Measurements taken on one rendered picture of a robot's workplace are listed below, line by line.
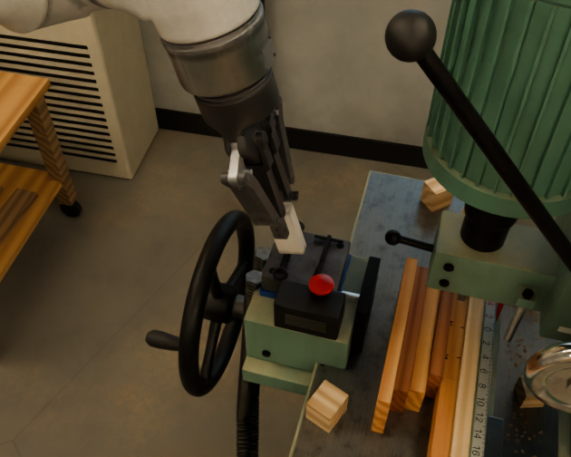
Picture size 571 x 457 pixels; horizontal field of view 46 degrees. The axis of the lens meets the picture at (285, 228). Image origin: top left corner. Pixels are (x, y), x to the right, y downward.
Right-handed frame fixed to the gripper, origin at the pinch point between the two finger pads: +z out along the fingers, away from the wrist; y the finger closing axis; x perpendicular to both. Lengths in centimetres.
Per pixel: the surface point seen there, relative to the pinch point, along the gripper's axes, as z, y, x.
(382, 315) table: 23.0, 5.7, -6.3
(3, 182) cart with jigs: 62, 72, 131
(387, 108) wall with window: 84, 133, 24
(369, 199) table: 21.6, 26.6, -0.8
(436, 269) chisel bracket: 10.9, 4.1, -14.9
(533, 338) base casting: 38.4, 14.4, -25.4
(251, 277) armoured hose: 11.7, 2.0, 8.4
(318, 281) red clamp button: 8.9, -0.2, -1.9
